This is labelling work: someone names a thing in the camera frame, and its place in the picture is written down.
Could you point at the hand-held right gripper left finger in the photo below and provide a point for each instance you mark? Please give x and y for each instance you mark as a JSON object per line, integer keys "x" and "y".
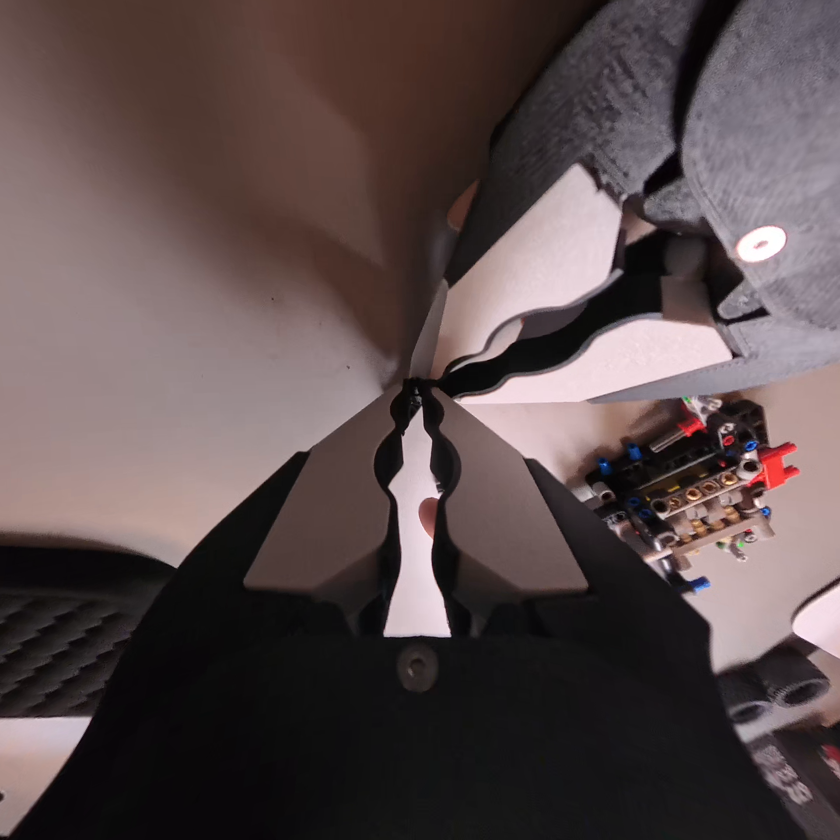
{"x": 328, "y": 518}

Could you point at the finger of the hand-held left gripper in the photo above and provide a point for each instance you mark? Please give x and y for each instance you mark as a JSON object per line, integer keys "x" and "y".
{"x": 538, "y": 249}
{"x": 656, "y": 354}

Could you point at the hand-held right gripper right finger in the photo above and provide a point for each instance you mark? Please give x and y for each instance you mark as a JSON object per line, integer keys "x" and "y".
{"x": 512, "y": 525}

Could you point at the small black lego pin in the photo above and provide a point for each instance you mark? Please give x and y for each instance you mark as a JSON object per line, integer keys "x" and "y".
{"x": 413, "y": 397}

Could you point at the multicolour lego chassis assembly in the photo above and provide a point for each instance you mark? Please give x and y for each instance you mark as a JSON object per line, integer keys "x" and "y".
{"x": 689, "y": 492}

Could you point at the black lego box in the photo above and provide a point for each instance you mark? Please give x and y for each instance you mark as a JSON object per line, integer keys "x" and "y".
{"x": 807, "y": 800}

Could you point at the person's left hand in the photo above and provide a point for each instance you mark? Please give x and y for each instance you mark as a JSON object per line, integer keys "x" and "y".
{"x": 463, "y": 208}

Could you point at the black dimpled cushion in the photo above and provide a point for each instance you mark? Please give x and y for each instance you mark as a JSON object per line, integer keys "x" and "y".
{"x": 65, "y": 643}

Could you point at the white rounded stand base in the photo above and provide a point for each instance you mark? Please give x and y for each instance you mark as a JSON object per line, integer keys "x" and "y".
{"x": 820, "y": 620}

